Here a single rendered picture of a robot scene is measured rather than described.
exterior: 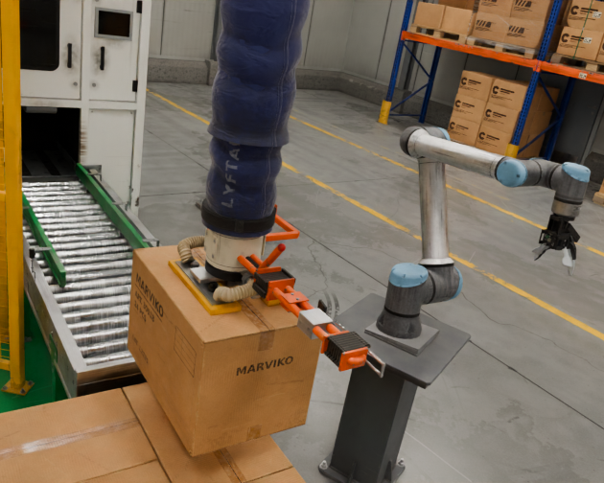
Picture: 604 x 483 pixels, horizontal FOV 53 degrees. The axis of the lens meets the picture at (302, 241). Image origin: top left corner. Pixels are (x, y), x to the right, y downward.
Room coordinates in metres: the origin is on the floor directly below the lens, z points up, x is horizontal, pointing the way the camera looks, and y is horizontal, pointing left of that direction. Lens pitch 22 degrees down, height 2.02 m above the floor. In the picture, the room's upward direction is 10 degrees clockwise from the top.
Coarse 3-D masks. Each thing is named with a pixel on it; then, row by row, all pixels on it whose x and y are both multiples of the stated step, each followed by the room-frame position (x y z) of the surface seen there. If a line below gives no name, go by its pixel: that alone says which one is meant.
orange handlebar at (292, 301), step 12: (276, 216) 2.04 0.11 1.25; (288, 228) 1.96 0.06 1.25; (276, 240) 1.87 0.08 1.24; (252, 264) 1.61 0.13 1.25; (276, 288) 1.48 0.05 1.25; (288, 288) 1.50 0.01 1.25; (288, 300) 1.42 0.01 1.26; (300, 300) 1.43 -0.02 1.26; (348, 360) 1.20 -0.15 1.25; (360, 360) 1.21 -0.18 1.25
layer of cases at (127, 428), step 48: (144, 384) 1.89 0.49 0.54; (0, 432) 1.52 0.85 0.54; (48, 432) 1.56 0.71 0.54; (96, 432) 1.60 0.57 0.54; (144, 432) 1.65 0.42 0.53; (0, 480) 1.34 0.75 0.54; (48, 480) 1.37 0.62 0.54; (96, 480) 1.40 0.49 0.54; (144, 480) 1.43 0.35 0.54; (192, 480) 1.47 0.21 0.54; (240, 480) 1.50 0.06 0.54; (288, 480) 1.54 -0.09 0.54
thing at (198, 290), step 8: (176, 264) 1.76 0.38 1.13; (184, 264) 1.76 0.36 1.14; (192, 264) 1.73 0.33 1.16; (200, 264) 1.79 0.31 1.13; (176, 272) 1.73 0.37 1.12; (184, 272) 1.71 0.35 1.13; (184, 280) 1.68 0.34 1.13; (192, 280) 1.67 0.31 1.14; (192, 288) 1.63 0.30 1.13; (200, 288) 1.62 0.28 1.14; (208, 288) 1.62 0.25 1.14; (200, 296) 1.59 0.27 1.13; (208, 296) 1.58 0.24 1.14; (208, 304) 1.55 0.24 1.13; (216, 304) 1.55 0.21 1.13; (224, 304) 1.56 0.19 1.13; (232, 304) 1.57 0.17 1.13; (208, 312) 1.53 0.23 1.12; (216, 312) 1.53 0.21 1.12; (224, 312) 1.54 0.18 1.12
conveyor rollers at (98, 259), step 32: (32, 192) 3.58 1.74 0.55; (64, 192) 3.69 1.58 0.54; (64, 224) 3.18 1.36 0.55; (96, 224) 3.28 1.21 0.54; (64, 256) 2.83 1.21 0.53; (96, 256) 2.86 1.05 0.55; (128, 256) 2.95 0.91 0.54; (64, 288) 2.50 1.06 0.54; (96, 288) 2.58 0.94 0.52; (128, 288) 2.59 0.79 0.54; (96, 320) 2.26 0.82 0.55; (128, 320) 2.32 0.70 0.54; (96, 352) 2.06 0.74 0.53; (128, 352) 2.07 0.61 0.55
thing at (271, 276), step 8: (256, 272) 1.53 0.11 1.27; (264, 272) 1.55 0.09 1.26; (272, 272) 1.57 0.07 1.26; (280, 272) 1.57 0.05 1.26; (288, 272) 1.57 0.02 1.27; (256, 280) 1.53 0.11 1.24; (264, 280) 1.49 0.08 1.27; (272, 280) 1.52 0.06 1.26; (280, 280) 1.50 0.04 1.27; (288, 280) 1.51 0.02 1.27; (256, 288) 1.51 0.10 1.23; (264, 288) 1.50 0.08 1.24; (272, 288) 1.49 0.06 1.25; (280, 288) 1.50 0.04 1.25; (264, 296) 1.48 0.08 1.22; (272, 296) 1.49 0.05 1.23
